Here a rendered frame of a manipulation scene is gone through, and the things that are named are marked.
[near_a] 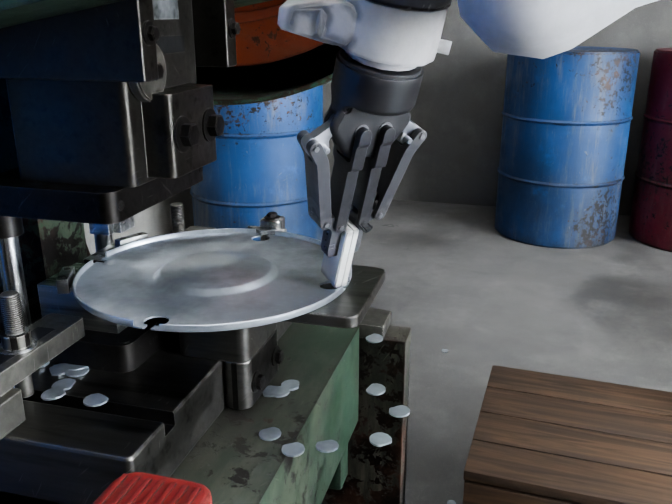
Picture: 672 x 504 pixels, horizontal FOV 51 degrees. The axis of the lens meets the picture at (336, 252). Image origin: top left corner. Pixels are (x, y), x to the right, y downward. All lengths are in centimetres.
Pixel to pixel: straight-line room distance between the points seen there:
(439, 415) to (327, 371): 117
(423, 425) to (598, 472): 79
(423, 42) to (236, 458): 41
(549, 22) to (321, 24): 19
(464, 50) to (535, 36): 349
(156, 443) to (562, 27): 46
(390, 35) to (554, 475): 84
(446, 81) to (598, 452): 295
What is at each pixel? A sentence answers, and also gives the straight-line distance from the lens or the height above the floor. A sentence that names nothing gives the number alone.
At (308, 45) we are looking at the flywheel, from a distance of 103.
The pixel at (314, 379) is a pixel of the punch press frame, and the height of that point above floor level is 64.
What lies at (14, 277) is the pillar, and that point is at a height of 79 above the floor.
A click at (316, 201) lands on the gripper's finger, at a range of 64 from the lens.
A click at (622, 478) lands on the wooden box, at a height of 35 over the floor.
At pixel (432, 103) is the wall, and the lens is 401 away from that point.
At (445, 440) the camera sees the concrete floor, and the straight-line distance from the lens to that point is 190.
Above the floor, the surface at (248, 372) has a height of 69.
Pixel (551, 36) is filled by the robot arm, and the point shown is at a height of 103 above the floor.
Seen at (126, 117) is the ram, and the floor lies 96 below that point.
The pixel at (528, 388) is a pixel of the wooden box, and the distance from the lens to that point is 145.
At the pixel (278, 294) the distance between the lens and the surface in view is 70.
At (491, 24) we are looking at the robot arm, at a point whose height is 104.
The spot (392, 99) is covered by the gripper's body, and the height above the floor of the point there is 98.
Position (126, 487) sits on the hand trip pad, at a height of 76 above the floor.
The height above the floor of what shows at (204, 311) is 78.
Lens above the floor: 105
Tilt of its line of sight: 19 degrees down
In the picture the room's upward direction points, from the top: straight up
